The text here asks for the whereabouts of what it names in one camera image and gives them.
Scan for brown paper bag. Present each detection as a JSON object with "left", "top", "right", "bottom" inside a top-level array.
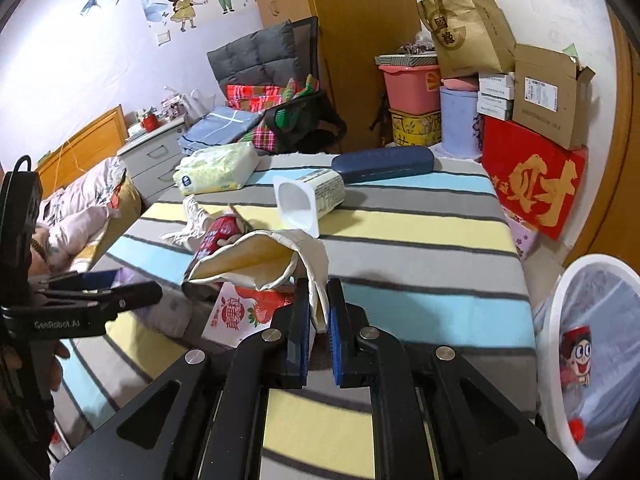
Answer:
[{"left": 418, "top": 0, "right": 516, "bottom": 79}]

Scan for wooden wardrobe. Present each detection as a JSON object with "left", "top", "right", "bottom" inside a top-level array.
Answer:
[{"left": 257, "top": 0, "right": 420, "bottom": 152}]

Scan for white round trash bin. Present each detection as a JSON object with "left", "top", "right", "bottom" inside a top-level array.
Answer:
[{"left": 537, "top": 252, "right": 640, "bottom": 479}]

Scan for wooden door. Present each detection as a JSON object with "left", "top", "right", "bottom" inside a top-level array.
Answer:
[{"left": 563, "top": 12, "right": 639, "bottom": 270}]

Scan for wooden bed headboard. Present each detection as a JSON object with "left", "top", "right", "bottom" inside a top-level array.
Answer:
[{"left": 37, "top": 105, "right": 127, "bottom": 198}]

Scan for red strawberry milk carton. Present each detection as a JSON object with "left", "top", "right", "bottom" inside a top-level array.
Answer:
[{"left": 202, "top": 283, "right": 294, "bottom": 348}]

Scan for left hand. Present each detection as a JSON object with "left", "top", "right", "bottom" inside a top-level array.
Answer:
[{"left": 28, "top": 229, "right": 70, "bottom": 392}]

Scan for stacked white small boxes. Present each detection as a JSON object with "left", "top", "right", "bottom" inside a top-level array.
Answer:
[{"left": 476, "top": 73, "right": 515, "bottom": 120}]

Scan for dark blue glasses case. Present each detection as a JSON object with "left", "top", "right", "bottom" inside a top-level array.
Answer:
[{"left": 331, "top": 145, "right": 435, "bottom": 183}]

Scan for pink floral box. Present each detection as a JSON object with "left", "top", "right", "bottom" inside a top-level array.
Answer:
[{"left": 502, "top": 207, "right": 539, "bottom": 261}]

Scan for red plaid fabric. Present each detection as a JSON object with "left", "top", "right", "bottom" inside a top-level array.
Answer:
[{"left": 226, "top": 74, "right": 321, "bottom": 154}]

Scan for open cardboard box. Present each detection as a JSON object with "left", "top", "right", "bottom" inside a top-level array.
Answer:
[{"left": 512, "top": 44, "right": 596, "bottom": 150}]

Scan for lavender cylindrical box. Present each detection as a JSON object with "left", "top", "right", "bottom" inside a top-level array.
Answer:
[{"left": 440, "top": 86, "right": 484, "bottom": 158}]

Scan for cream cloth bag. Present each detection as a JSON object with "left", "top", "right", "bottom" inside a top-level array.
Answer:
[{"left": 160, "top": 195, "right": 329, "bottom": 333}]

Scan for folded blue cloth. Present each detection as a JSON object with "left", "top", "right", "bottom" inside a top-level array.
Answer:
[{"left": 178, "top": 106, "right": 262, "bottom": 155}]

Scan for black handbag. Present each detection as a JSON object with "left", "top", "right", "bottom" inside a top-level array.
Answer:
[{"left": 264, "top": 90, "right": 347, "bottom": 154}]

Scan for white bedside drawer cabinet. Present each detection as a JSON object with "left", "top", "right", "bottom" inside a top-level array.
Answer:
[{"left": 117, "top": 116, "right": 189, "bottom": 207}]

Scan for pink plastic storage bin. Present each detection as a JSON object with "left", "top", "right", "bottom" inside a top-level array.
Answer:
[{"left": 378, "top": 65, "right": 440, "bottom": 115}]

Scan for white yogurt cup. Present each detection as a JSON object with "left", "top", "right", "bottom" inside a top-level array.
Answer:
[{"left": 273, "top": 168, "right": 346, "bottom": 238}]

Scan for green tissue pack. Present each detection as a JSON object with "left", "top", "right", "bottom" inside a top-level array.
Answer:
[{"left": 172, "top": 142, "right": 259, "bottom": 196}]

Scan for yellow patterned box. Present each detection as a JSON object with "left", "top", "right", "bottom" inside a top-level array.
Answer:
[{"left": 390, "top": 110, "right": 442, "bottom": 148}]

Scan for red round lid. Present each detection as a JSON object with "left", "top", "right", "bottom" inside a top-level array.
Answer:
[{"left": 567, "top": 417, "right": 586, "bottom": 444}]

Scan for cartoon face can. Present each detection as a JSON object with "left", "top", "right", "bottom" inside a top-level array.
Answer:
[{"left": 560, "top": 326, "right": 592, "bottom": 389}]

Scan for translucent trash bag liner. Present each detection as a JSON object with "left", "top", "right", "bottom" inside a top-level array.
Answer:
[{"left": 531, "top": 264, "right": 640, "bottom": 461}]

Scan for grey quilted cushion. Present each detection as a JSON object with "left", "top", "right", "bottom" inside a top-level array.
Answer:
[{"left": 207, "top": 16, "right": 320, "bottom": 96}]

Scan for floral bed quilt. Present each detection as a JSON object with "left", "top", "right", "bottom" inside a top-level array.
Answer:
[{"left": 32, "top": 156, "right": 142, "bottom": 274}]

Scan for red gift box gold character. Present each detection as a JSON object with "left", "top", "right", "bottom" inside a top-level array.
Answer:
[{"left": 482, "top": 116, "right": 588, "bottom": 240}]

